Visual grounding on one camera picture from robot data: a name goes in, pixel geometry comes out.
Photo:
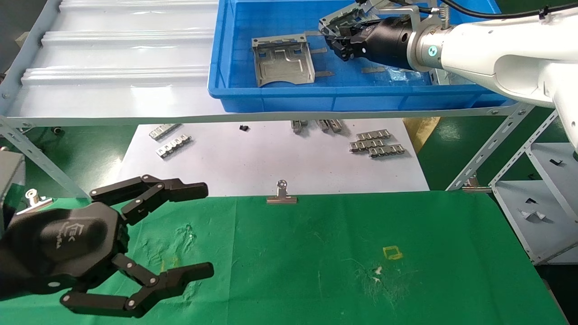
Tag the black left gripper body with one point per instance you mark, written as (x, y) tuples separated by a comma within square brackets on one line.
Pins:
[(67, 239)]

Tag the grey slotted steel shelf rack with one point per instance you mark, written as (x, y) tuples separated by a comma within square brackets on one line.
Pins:
[(135, 120)]

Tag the flat sheet metal bracket part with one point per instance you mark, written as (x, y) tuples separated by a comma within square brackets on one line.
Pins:
[(282, 63)]

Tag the small sheet metal bracket part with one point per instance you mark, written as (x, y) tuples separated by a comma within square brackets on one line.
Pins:
[(440, 77)]

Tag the white rectangular board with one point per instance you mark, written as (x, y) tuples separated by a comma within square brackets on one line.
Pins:
[(271, 158)]

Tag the white ribbed plastic sheet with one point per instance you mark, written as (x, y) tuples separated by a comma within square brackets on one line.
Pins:
[(117, 54)]

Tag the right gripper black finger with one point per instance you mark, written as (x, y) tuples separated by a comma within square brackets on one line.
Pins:
[(353, 28), (345, 47)]

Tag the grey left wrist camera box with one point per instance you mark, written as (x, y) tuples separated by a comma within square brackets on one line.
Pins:
[(10, 180)]

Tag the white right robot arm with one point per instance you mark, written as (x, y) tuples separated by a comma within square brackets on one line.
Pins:
[(496, 54)]

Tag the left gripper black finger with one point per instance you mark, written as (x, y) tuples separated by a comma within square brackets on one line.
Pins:
[(183, 189), (183, 276)]

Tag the yellow plastic sheet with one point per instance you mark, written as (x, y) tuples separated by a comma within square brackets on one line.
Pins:
[(422, 131)]

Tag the yellow square tape marker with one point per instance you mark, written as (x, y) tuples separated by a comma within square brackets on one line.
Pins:
[(393, 253)]

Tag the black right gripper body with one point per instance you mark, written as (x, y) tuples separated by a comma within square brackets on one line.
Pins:
[(388, 43)]

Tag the blue plastic parts bin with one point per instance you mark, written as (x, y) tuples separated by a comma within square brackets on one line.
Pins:
[(280, 99)]

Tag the green table cloth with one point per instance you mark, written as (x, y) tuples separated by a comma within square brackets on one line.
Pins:
[(280, 262)]

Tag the grey tape strip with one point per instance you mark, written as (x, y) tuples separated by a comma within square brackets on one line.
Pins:
[(315, 33), (374, 70), (320, 50), (326, 73)]

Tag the small grey metal bracket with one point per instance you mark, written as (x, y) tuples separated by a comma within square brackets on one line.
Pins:
[(533, 215)]

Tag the grey side shelf rack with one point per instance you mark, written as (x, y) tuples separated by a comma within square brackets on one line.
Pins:
[(528, 234)]

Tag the notched metal strip part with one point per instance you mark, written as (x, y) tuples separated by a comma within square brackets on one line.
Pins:
[(374, 134), (322, 125), (174, 146), (335, 126), (386, 151), (298, 126), (165, 131), (365, 145)]

